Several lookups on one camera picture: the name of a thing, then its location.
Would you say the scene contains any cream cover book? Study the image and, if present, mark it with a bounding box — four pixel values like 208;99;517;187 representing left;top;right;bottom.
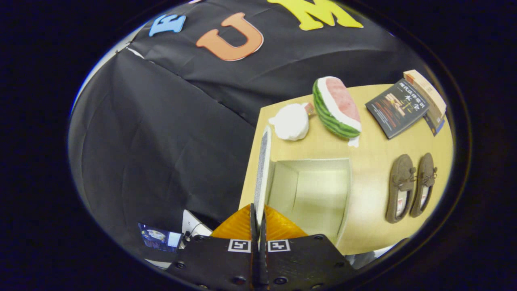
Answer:
403;70;447;118

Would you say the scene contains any blue cover book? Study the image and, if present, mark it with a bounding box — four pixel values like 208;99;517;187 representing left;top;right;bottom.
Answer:
423;114;446;136

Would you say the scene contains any black paperback book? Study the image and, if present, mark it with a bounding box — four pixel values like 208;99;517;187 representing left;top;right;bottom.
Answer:
366;78;430;139

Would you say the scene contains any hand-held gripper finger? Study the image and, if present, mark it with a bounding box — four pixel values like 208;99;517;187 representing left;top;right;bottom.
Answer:
166;203;259;291
258;204;356;291

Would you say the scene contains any watermelon slice plush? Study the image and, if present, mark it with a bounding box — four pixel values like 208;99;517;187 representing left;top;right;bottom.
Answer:
312;76;362;148

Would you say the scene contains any beige fabric storage box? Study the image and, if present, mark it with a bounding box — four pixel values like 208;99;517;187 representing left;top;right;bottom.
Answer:
254;125;352;246

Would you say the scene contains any white plush toy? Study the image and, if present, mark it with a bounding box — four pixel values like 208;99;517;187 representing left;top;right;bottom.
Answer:
269;103;315;141

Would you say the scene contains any brown fuzzy shoe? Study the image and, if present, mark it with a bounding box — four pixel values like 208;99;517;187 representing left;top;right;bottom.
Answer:
386;154;417;224
410;152;438;218

